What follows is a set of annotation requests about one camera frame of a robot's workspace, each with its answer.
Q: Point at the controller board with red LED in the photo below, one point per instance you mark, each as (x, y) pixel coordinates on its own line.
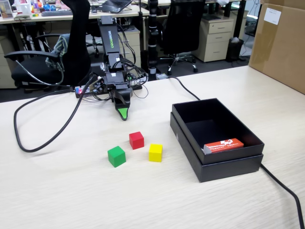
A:
(82, 90)

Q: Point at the blue toy balls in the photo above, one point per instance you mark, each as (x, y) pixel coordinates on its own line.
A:
(48, 7)

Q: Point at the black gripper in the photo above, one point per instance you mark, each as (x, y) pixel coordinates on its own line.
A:
(114, 80)

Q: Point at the black office chair with armrests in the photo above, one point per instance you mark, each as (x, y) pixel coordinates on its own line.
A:
(76, 47)

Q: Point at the black trash bin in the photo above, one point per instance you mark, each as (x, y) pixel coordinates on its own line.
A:
(234, 50)

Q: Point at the green wooden cube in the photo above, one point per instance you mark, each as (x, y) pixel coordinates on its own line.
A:
(116, 156)

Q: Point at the large brown cardboard box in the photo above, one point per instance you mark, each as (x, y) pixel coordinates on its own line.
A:
(278, 47)

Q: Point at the black laptop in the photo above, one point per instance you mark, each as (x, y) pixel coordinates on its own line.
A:
(114, 6)

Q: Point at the striped green cloth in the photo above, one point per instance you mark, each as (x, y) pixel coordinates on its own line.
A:
(60, 46)

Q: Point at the yellow wooden cube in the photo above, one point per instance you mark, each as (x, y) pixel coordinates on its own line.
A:
(155, 153)

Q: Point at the orange matchbox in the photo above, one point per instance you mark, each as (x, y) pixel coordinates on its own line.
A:
(224, 145)

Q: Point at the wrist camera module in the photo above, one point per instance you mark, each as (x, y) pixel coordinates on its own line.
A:
(97, 86)

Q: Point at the black mesh office chair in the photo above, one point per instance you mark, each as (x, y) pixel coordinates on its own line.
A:
(183, 28)

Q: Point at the beige three-drawer cabinet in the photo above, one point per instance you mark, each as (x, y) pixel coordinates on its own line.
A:
(216, 40)

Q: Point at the red wooden cube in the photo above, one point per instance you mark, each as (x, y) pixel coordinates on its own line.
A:
(136, 140)

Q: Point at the black cardboard box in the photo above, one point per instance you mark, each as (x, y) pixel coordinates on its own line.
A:
(228, 157)

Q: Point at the black-legged office desk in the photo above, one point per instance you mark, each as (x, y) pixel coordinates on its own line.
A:
(239, 19)

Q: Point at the framed picture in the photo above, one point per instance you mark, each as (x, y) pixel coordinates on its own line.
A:
(6, 9)

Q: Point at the black open box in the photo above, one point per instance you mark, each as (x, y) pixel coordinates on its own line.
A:
(226, 171)

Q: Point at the light wooden office desk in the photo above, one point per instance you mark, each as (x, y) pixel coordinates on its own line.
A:
(78, 17)

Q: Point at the black keyboard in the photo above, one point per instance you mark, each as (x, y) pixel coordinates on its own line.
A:
(57, 13)

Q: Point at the white desk device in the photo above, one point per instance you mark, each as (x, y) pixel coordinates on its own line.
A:
(23, 10)

